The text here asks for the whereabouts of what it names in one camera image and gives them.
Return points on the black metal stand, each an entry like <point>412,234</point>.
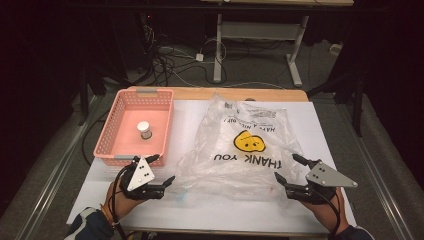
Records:
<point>356,96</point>
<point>85,93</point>

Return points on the person's left hand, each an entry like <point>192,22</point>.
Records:
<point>120,205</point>

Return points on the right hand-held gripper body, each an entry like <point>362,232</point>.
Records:
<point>325,176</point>

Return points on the grey metal desk frame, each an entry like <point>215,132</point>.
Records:
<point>260,30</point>

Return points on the wooden table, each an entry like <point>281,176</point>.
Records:
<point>200,93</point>

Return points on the small white floor box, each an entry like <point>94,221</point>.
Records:
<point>335,49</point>

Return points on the white power adapter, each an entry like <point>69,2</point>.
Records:
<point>199,57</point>

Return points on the small white-capped jar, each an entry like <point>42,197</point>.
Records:
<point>144,128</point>

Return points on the pink plastic basket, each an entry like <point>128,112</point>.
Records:
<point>140,133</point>

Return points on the white board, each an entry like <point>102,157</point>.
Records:
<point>200,210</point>

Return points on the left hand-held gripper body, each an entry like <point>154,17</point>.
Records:
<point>140,175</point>

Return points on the clear printed plastic bag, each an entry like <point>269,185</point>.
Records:
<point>233,166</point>

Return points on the person's right hand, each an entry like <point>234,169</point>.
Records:
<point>328,213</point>

